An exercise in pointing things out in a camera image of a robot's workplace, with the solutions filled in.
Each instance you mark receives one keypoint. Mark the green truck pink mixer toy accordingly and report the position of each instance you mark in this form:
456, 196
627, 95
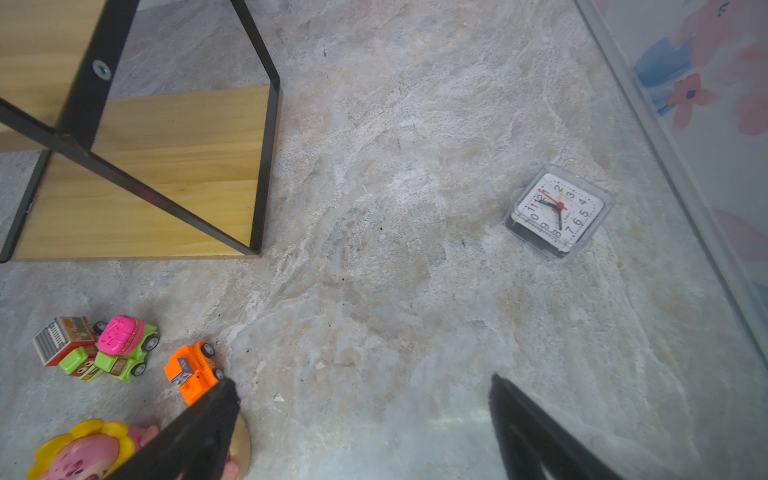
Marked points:
122, 346

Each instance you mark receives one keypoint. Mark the pink bear on round base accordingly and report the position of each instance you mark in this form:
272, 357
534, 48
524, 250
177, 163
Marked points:
239, 447

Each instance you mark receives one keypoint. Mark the orange toy truck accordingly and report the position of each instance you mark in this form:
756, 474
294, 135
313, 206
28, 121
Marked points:
194, 371

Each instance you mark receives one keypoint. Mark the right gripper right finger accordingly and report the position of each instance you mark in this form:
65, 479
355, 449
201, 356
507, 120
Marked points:
532, 444

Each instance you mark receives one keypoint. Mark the pink bear yellow flower figure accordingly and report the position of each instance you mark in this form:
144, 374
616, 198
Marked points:
93, 449

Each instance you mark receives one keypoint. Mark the small white alarm clock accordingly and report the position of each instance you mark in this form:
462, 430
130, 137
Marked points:
558, 212

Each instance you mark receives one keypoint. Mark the wooden shelf black metal frame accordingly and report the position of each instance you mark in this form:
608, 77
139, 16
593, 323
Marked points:
182, 175

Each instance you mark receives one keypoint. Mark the red and green toy truck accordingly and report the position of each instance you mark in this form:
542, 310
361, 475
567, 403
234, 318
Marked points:
69, 343

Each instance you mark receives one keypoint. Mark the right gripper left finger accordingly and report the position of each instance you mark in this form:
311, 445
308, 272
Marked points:
199, 444

